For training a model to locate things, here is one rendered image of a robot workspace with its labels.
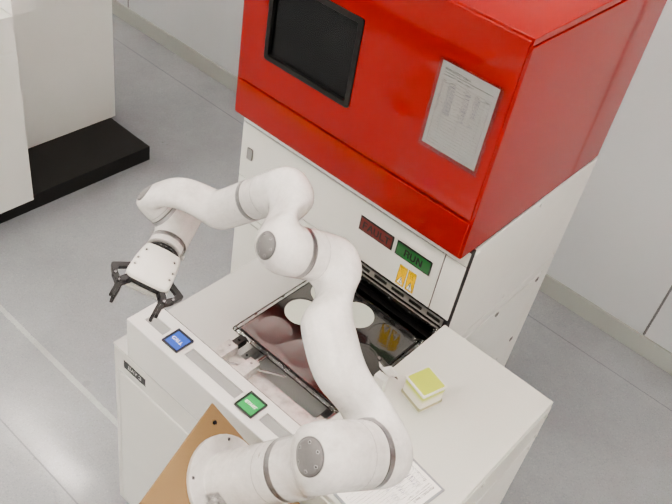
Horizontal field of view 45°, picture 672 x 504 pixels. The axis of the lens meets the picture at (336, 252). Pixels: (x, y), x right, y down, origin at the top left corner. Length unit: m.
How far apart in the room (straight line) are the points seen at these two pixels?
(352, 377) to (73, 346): 2.03
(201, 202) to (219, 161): 2.50
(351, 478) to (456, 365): 0.82
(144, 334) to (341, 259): 0.69
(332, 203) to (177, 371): 0.65
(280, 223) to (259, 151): 0.97
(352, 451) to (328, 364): 0.17
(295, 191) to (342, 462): 0.54
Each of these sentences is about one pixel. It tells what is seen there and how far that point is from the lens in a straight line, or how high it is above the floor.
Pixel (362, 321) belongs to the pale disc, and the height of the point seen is 0.90.
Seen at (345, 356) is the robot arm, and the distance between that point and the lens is 1.43.
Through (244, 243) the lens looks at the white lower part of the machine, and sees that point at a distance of 2.68.
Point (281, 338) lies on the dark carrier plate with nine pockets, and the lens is 2.15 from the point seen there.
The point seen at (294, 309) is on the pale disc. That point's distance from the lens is 2.23.
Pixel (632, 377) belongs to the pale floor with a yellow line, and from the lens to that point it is 3.76.
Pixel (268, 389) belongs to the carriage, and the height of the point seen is 0.88.
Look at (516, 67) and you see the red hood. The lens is 1.73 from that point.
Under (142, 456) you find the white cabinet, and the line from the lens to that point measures 2.48.
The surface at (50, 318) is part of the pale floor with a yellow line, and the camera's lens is 3.44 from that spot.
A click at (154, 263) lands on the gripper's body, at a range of 1.81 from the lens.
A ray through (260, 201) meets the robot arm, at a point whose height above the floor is 1.48.
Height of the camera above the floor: 2.49
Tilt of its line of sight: 41 degrees down
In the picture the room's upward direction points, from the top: 12 degrees clockwise
